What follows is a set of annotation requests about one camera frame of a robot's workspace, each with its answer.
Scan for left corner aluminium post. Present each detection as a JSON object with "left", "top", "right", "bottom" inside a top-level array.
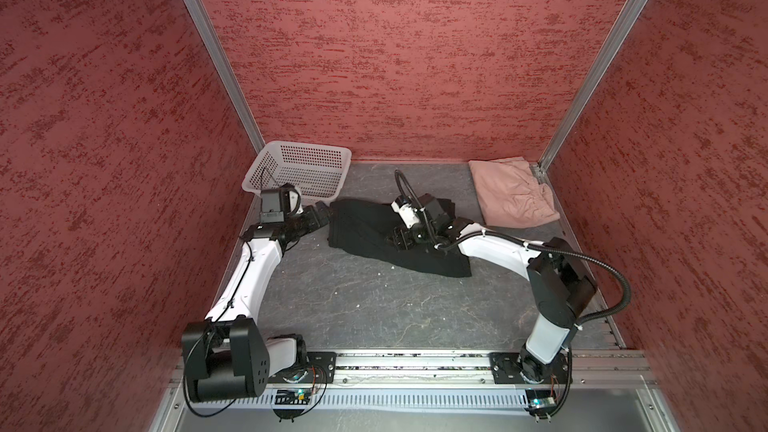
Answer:
[{"left": 183, "top": 0, "right": 265, "bottom": 151}]

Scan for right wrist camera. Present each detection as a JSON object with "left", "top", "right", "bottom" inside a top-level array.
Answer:
[{"left": 391, "top": 198, "right": 421, "bottom": 229}]

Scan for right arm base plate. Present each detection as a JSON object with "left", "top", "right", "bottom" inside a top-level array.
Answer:
[{"left": 488, "top": 351, "right": 570, "bottom": 385}]

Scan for corner aluminium post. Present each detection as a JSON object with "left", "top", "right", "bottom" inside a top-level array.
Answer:
[
  {"left": 534, "top": 0, "right": 649, "bottom": 179},
  {"left": 183, "top": 0, "right": 265, "bottom": 151}
]

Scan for black corrugated cable conduit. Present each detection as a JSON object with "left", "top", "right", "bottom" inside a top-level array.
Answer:
[{"left": 393, "top": 169, "right": 633, "bottom": 326}]

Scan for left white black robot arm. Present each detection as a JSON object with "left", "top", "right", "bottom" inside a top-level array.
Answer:
[{"left": 181, "top": 202, "right": 330, "bottom": 403}]

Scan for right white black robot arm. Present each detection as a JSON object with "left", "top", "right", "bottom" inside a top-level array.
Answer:
[{"left": 391, "top": 194, "right": 596, "bottom": 384}]

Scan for green circuit board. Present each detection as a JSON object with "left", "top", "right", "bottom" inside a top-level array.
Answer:
[
  {"left": 525, "top": 389, "right": 557, "bottom": 416},
  {"left": 273, "top": 389, "right": 312, "bottom": 407}
]

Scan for black shorts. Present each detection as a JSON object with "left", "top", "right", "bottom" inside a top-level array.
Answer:
[{"left": 328, "top": 198, "right": 472, "bottom": 279}]

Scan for left green circuit board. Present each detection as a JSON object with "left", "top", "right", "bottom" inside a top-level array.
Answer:
[{"left": 273, "top": 389, "right": 312, "bottom": 407}]

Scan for aluminium mounting rail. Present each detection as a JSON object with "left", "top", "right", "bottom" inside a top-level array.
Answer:
[{"left": 268, "top": 349, "right": 658, "bottom": 389}]

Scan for white plastic basket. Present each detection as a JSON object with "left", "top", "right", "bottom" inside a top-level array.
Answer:
[{"left": 242, "top": 141, "right": 352, "bottom": 205}]

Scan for white slotted cable duct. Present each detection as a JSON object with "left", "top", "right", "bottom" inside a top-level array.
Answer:
[{"left": 193, "top": 388, "right": 528, "bottom": 415}]

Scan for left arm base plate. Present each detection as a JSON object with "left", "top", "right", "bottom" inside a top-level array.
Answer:
[{"left": 253, "top": 351, "right": 337, "bottom": 385}]

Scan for pink shorts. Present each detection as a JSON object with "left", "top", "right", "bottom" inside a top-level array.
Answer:
[{"left": 468, "top": 157, "right": 560, "bottom": 229}]

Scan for right green circuit board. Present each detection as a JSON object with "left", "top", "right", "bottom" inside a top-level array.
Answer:
[{"left": 525, "top": 389, "right": 557, "bottom": 416}]

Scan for right corner aluminium post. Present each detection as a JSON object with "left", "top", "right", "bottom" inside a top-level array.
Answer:
[{"left": 534, "top": 0, "right": 649, "bottom": 179}]

